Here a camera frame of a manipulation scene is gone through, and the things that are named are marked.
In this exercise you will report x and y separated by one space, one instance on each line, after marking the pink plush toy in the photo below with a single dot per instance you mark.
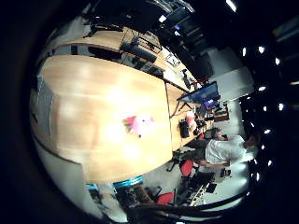
140 123

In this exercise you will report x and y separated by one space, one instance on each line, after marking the red and white object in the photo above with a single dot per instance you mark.
190 120

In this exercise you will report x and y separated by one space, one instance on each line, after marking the computer monitor with blue screen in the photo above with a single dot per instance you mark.
201 93

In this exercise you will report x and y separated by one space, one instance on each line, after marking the long black box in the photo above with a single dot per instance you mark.
138 51

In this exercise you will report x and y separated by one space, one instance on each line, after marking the red office chair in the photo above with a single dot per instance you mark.
187 167
165 198

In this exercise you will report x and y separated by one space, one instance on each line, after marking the person in white shirt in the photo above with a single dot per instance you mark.
225 151

